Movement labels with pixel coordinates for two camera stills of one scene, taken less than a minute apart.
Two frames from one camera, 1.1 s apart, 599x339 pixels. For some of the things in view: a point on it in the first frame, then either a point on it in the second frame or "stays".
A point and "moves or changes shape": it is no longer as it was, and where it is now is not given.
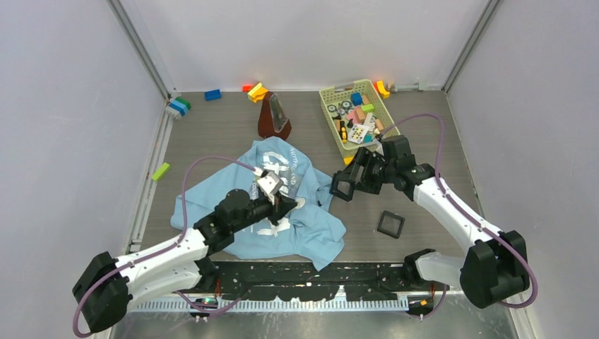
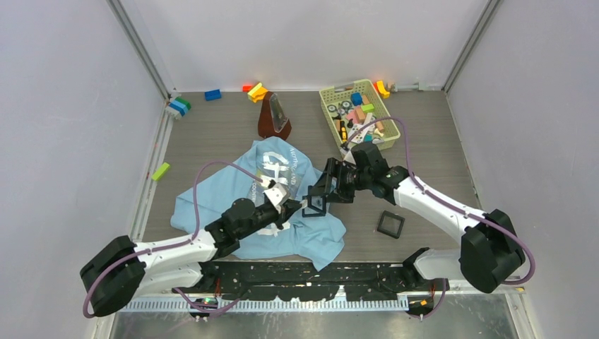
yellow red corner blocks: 380,87 stays
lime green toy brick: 159,173 stays
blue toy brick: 212,94 stays
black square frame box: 342,186 moves or changes shape
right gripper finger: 346,176 to 328,183
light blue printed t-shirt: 306,230 stays
